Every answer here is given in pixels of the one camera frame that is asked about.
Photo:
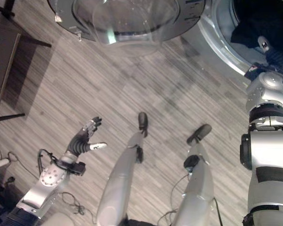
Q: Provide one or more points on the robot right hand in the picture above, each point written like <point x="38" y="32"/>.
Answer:
<point x="278" y="60"/>

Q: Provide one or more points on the silver front-load washer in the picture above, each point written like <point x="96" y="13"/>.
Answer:
<point x="217" y="42"/>

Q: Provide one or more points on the robot leg silver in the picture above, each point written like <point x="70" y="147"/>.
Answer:
<point x="122" y="179"/>
<point x="198" y="186"/>

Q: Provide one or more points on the robot right arm silver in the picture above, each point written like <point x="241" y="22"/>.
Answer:
<point x="268" y="150"/>

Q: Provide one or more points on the round glass washer door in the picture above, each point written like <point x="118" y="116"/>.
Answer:
<point x="132" y="21"/>

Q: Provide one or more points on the dark laundry garment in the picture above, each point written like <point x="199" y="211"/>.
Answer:
<point x="254" y="26"/>

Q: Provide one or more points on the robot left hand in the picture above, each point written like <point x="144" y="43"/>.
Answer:
<point x="78" y="143"/>

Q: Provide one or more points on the dark wooden table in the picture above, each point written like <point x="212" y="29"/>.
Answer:
<point x="2" y="66"/>

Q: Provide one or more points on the robot left leg silver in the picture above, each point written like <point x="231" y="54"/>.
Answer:
<point x="122" y="179"/>

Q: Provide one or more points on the robot right leg silver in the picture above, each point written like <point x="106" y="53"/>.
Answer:
<point x="198" y="186"/>

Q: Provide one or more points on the robot left arm silver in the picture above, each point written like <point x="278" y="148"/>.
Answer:
<point x="47" y="182"/>

